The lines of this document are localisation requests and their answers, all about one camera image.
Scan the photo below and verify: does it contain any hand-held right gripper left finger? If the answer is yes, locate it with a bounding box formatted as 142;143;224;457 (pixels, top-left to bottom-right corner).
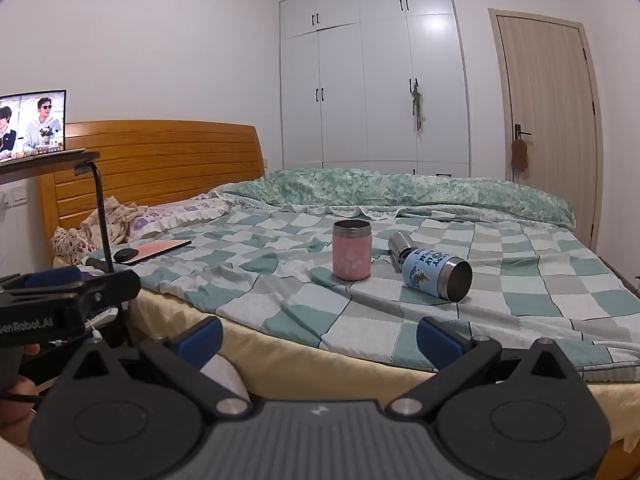
59;317;252;419

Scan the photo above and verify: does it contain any green hanging cloth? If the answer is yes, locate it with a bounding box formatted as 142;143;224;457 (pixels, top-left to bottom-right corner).
410;84;427;134

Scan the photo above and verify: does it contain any black stand shelf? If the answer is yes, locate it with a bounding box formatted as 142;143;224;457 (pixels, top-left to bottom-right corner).
0;149;101;187

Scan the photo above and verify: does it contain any pink steel cup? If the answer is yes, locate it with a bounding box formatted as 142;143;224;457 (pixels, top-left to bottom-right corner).
332;219;372;282

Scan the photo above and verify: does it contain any pink mouse pad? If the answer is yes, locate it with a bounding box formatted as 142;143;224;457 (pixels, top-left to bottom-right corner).
82;238;193;267

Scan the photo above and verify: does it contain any white wall switch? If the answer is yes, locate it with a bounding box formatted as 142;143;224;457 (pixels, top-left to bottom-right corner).
0;184;29;209

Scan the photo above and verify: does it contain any wooden headboard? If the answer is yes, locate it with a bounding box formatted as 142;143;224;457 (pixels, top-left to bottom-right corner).
38;120;266;262

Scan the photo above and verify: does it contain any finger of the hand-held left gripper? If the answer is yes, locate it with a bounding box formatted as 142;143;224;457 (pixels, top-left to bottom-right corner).
75;269;142;322
0;266;85;295

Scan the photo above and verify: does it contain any white wardrobe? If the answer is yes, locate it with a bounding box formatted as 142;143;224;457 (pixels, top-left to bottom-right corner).
278;0;471;179

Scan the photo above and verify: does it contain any tablet screen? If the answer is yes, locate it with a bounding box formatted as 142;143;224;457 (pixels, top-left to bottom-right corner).
0;89;68;162

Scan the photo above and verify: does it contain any checkered green blanket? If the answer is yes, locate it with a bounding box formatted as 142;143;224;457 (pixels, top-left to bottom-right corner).
82;207;640;372

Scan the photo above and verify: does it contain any crocheted cloth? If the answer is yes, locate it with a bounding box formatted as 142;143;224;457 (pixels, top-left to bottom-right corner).
50;227;99;266

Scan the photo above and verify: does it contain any brown hanging pouch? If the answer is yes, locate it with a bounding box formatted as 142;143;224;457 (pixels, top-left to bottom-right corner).
509;138;530;181

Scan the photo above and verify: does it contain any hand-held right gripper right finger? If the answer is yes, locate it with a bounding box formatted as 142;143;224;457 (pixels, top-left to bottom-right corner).
389;317;583;419

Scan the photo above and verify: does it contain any beige wooden door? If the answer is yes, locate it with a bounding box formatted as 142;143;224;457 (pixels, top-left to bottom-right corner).
488;8;604;257

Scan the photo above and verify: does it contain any purple floral pillow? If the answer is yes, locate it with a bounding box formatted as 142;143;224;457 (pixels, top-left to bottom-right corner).
126;197;237;237

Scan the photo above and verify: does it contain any blue printed steel cup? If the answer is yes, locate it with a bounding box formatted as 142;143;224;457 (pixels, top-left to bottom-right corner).
402;248;474;304

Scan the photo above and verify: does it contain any beige floral cloth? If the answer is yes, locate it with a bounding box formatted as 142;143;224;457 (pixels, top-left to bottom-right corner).
75;196;147;252

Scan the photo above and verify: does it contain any black stand pole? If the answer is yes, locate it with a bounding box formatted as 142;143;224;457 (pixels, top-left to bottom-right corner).
74;159;135;348

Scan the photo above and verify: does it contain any green floral quilt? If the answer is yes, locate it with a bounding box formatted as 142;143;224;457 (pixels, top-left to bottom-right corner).
209;167;577;227

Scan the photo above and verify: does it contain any person's left hand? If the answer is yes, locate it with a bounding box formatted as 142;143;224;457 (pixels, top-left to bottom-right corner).
0;342;45;450

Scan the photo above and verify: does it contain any yellow bed sheet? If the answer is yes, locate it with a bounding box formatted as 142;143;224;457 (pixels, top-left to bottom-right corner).
125;287;640;453

